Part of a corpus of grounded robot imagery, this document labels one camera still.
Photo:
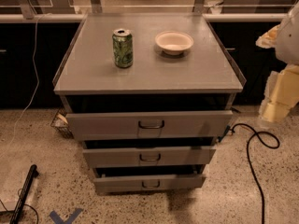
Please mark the green soda can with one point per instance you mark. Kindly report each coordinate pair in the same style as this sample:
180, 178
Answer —
122, 48

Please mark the black bar on floor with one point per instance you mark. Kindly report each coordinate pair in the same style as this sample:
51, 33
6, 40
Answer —
32, 173

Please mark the grey drawer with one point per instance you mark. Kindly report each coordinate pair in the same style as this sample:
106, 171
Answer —
157, 156
146, 125
147, 182

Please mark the grey top drawer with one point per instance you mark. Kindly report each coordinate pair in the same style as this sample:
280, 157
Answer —
146, 125

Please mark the grey drawer cabinet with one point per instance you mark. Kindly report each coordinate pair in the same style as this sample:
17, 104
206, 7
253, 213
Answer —
202, 78

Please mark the wire mesh basket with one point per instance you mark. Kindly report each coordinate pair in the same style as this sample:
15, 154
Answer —
60, 124

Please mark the white paper bowl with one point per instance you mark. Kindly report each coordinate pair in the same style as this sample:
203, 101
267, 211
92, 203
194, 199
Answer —
173, 43

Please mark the grey bottom drawer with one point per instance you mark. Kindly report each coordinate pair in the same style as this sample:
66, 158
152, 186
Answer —
147, 182

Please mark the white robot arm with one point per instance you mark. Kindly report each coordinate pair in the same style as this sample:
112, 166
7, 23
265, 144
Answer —
287, 47

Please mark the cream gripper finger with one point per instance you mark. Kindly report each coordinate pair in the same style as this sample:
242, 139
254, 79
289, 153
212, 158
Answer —
269, 39
281, 94

